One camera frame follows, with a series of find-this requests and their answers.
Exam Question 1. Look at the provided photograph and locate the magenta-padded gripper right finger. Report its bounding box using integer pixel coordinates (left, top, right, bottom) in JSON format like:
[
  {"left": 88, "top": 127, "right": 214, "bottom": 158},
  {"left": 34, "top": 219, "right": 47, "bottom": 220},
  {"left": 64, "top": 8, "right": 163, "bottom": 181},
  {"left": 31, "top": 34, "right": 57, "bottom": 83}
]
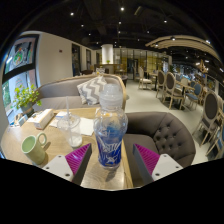
[{"left": 132, "top": 143, "right": 184, "bottom": 186}]

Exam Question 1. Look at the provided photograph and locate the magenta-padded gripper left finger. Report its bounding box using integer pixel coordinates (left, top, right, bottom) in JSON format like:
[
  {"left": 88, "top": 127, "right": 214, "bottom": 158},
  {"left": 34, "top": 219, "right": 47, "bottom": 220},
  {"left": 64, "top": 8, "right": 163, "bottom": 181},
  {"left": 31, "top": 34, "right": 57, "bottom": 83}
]
[{"left": 42, "top": 143, "right": 93, "bottom": 186}]

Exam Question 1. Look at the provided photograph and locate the clear blue-labelled water bottle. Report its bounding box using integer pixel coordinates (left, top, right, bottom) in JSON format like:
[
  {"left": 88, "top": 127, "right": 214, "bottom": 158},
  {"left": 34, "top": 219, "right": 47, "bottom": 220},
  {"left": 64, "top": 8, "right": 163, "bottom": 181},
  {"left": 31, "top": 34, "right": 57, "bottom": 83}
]
[{"left": 93, "top": 83, "right": 129, "bottom": 170}]

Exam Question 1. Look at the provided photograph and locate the dark grey tufted armchair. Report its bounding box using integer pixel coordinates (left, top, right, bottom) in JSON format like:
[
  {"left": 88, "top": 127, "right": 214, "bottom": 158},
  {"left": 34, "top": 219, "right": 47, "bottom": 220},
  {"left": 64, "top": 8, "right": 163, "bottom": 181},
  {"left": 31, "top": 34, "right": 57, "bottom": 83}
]
[{"left": 122, "top": 111, "right": 197, "bottom": 187}]

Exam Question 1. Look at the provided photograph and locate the clear plastic cup with straw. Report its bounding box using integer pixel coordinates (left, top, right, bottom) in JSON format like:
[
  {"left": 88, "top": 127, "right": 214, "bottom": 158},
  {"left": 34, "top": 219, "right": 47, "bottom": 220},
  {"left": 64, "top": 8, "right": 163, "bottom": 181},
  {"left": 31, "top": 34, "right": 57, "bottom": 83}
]
[{"left": 56, "top": 96, "right": 83, "bottom": 149}]

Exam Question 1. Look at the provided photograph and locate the pale green mug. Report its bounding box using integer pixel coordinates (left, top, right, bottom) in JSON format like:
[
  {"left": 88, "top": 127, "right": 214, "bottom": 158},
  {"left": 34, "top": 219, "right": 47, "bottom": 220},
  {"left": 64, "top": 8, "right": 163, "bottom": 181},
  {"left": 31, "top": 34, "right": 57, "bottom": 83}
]
[{"left": 20, "top": 131, "right": 48, "bottom": 166}]

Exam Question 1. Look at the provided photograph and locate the white paper napkin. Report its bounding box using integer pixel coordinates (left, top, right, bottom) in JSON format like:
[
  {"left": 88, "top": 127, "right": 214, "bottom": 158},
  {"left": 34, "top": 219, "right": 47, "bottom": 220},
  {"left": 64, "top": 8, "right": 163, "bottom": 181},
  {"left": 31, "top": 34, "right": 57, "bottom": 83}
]
[{"left": 49, "top": 116, "right": 96, "bottom": 137}]

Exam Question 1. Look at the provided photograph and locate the small blue white packet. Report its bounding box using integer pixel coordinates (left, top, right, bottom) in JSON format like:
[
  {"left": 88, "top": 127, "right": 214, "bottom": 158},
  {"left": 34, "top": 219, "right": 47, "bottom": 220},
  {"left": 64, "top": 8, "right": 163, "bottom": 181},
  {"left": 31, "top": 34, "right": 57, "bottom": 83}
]
[{"left": 54, "top": 111, "right": 69, "bottom": 120}]

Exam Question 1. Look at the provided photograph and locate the white tissue box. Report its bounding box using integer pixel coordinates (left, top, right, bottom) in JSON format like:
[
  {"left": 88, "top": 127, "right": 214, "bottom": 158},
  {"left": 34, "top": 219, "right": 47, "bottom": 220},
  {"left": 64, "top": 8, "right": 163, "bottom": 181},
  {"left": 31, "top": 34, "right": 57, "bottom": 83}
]
[{"left": 33, "top": 108, "right": 55, "bottom": 130}]

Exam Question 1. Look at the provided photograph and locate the blue white small box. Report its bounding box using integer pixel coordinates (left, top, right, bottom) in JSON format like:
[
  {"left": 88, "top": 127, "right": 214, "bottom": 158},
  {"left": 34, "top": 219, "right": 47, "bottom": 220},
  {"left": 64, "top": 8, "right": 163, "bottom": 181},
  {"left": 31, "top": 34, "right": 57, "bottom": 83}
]
[{"left": 18, "top": 114, "right": 29, "bottom": 127}]

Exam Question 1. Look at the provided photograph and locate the grey curved sofa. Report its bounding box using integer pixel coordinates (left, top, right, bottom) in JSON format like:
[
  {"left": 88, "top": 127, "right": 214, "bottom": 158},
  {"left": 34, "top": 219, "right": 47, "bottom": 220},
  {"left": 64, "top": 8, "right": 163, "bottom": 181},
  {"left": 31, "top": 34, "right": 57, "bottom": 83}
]
[{"left": 32, "top": 73, "right": 128, "bottom": 113}]

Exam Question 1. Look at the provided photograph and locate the grey white chevron cushion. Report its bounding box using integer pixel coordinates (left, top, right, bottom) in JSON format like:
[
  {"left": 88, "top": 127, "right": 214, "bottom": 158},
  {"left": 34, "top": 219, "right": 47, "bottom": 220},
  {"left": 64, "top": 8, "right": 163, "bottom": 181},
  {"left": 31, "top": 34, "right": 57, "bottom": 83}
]
[{"left": 76, "top": 75, "right": 108, "bottom": 106}]

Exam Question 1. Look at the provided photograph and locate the green potted plant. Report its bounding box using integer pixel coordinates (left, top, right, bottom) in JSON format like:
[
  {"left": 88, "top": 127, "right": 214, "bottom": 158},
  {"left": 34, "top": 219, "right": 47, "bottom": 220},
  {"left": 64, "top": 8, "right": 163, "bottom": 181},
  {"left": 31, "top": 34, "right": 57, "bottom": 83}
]
[{"left": 12, "top": 83, "right": 43, "bottom": 116}]

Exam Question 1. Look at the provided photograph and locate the group of dining chairs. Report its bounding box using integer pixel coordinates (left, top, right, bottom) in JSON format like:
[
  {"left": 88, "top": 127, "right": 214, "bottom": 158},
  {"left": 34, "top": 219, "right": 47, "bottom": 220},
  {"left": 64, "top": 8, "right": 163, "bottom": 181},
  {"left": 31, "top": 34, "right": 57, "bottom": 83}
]
[{"left": 137, "top": 66, "right": 224, "bottom": 161}]

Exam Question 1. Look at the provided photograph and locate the white round column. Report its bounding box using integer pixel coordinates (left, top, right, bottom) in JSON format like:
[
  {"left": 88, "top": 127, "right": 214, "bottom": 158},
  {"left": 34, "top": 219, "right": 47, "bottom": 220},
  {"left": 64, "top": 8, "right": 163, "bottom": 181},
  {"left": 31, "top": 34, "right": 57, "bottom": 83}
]
[{"left": 101, "top": 43, "right": 114, "bottom": 65}]

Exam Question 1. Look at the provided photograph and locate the colourful window poster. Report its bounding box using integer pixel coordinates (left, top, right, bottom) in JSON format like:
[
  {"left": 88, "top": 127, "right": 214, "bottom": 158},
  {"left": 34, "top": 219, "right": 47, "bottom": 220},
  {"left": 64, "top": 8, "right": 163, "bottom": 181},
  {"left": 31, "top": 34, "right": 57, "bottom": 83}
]
[{"left": 4, "top": 36, "right": 38, "bottom": 74}]

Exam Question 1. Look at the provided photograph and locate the group of ceiling lights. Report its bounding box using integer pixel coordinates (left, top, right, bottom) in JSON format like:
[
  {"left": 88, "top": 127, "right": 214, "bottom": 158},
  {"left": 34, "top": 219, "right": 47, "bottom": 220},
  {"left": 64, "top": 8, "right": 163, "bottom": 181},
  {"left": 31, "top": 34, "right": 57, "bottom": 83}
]
[{"left": 68, "top": 4, "right": 224, "bottom": 73}]

